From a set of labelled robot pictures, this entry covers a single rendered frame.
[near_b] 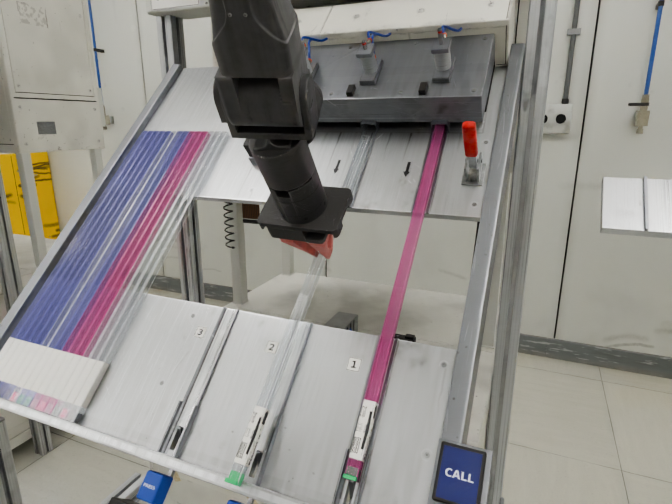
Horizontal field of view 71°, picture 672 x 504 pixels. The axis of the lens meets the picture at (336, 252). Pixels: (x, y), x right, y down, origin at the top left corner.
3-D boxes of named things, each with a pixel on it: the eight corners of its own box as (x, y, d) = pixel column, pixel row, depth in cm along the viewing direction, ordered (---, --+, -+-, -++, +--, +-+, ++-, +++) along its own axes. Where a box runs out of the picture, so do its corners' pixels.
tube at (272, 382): (241, 487, 48) (236, 485, 47) (229, 483, 49) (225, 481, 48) (370, 140, 73) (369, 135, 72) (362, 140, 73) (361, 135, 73)
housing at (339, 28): (507, 97, 78) (509, 18, 67) (255, 102, 97) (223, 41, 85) (513, 65, 82) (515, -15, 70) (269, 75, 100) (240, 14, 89)
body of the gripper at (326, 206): (280, 192, 60) (260, 148, 54) (355, 198, 56) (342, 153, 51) (260, 232, 57) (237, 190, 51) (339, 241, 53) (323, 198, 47)
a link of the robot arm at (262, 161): (238, 151, 45) (294, 146, 44) (254, 105, 49) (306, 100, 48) (262, 199, 51) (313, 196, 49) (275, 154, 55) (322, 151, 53)
